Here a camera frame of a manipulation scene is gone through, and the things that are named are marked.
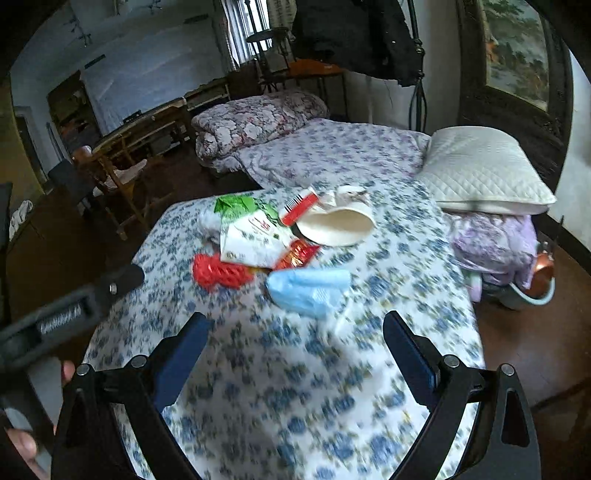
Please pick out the person's left hand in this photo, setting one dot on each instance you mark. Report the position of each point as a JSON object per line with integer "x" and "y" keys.
{"x": 32, "y": 405}

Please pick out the light blue plastic wrapper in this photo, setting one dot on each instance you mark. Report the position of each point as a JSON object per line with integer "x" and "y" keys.
{"x": 312, "y": 292}

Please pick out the orange stool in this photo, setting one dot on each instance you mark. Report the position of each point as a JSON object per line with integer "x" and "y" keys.
{"x": 307, "y": 69}

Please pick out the red white cigarette box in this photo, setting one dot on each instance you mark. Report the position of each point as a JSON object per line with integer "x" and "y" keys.
{"x": 298, "y": 206}

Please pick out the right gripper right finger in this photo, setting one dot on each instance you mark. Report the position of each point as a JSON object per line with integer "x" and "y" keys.
{"x": 503, "y": 442}

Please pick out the white mahjong snack packet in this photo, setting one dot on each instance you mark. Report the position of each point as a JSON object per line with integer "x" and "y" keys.
{"x": 254, "y": 240}

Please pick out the blue floral bed sheet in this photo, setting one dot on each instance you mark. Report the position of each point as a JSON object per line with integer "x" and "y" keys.
{"x": 275, "y": 395}

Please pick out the folded dark floral quilt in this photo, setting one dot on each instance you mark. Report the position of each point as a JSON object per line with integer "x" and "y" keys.
{"x": 228, "y": 127}

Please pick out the green white snack bag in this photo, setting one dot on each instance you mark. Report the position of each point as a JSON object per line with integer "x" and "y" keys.
{"x": 240, "y": 212}

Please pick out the wooden chair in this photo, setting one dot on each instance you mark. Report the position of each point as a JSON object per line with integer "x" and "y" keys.
{"x": 111, "y": 184}

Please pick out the small red snack packet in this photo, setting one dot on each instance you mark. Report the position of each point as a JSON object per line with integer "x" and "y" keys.
{"x": 297, "y": 255}

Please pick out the white quilted pillow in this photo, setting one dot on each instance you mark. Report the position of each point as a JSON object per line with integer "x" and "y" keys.
{"x": 482, "y": 169}

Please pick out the wooden desk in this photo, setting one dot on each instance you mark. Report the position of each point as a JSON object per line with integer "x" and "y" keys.
{"x": 172, "y": 119}

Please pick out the light green basin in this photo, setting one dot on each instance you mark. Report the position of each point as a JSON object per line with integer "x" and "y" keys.
{"x": 509, "y": 296}

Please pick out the framed landscape painting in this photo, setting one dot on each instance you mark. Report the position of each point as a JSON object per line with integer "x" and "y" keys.
{"x": 516, "y": 76}

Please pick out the purple clothes pile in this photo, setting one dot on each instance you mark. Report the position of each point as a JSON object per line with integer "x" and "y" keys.
{"x": 503, "y": 248}

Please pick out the copper pot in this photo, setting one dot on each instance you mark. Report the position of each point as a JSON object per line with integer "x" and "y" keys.
{"x": 543, "y": 271}

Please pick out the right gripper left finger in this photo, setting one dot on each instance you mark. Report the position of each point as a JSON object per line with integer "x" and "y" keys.
{"x": 88, "y": 444}

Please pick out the black hanging coat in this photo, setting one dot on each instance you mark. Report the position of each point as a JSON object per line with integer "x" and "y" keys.
{"x": 367, "y": 37}

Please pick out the purple floral blanket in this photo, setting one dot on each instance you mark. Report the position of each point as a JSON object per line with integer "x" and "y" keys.
{"x": 326, "y": 153}

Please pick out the cream paper bowl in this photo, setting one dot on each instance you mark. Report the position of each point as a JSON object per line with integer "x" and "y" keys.
{"x": 342, "y": 217}

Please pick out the red foam fruit net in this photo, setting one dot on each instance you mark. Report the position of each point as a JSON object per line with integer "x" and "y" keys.
{"x": 210, "y": 271}

